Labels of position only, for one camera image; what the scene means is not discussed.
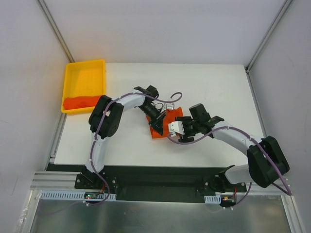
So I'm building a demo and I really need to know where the right aluminium frame post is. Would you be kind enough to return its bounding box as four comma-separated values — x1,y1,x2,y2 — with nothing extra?
245,0,294,73

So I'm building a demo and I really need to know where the yellow plastic bin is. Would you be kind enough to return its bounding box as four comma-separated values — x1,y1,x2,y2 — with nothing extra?
61,59,106,115

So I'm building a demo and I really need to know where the orange t shirt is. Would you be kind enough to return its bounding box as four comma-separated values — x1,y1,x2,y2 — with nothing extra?
143,107,183,139
63,96,101,110

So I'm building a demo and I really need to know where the right white cable duct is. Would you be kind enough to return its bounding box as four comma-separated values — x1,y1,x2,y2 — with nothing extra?
204,195,222,204

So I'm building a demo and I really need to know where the aluminium front rail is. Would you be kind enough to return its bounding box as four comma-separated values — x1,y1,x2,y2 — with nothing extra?
30,171,78,191

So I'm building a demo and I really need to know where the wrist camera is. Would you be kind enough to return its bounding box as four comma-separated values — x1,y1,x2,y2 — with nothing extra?
163,103,174,110
168,121,185,137

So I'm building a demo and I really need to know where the white cable duct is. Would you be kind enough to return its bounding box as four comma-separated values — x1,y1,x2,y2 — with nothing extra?
41,191,117,201
204,195,222,204

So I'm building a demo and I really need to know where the left white cable duct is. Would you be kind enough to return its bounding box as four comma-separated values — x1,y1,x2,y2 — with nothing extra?
41,191,117,201

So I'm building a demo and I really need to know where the left aluminium frame post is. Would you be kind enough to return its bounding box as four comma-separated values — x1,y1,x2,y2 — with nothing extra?
36,0,75,63

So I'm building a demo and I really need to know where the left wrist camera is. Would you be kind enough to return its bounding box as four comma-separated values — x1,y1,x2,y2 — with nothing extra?
163,103,174,110

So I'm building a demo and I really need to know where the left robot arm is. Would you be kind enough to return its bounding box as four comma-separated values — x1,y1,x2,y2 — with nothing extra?
81,86,166,189

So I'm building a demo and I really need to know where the rolled orange t shirt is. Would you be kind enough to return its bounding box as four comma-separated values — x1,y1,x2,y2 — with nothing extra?
63,96,101,110

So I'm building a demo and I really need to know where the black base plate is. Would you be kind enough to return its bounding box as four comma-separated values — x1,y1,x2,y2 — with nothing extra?
74,166,246,203

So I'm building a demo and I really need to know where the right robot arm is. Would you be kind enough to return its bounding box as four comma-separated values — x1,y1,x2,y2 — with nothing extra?
168,104,290,192

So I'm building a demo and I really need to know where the aluminium frame post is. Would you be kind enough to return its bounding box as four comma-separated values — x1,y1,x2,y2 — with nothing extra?
245,0,294,73
36,0,75,63

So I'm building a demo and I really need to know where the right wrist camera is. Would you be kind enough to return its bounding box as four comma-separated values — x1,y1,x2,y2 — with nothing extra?
168,121,185,137

